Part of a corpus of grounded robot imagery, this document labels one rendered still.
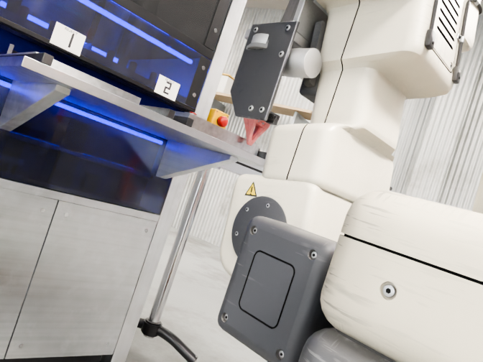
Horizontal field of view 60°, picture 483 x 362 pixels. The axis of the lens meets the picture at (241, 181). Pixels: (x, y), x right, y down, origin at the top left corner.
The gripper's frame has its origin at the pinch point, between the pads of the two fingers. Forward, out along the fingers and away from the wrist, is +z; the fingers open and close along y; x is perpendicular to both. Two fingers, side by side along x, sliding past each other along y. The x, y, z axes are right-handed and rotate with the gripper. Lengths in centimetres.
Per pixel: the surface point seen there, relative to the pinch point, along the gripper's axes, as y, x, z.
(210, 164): 13.1, 0.3, 8.9
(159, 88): 39.3, 9.1, -9.8
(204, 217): 345, -288, 67
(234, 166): 50, -43, 5
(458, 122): 89, -348, -118
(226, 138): 2.1, 6.9, 1.3
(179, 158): 29.1, 0.3, 9.9
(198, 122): 2.2, 16.8, 0.4
